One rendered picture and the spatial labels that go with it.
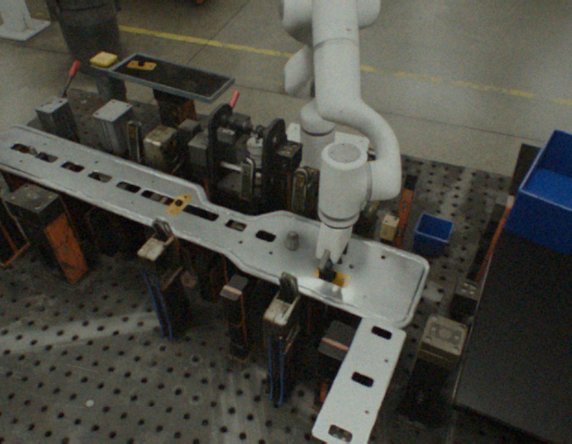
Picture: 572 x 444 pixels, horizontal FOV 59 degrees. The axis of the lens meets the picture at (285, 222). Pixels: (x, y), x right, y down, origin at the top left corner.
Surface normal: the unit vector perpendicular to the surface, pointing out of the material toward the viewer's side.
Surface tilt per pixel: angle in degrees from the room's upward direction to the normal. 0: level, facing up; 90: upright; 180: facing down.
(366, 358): 0
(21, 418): 0
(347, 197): 90
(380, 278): 0
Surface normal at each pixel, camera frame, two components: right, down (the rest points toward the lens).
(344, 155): 0.00, -0.68
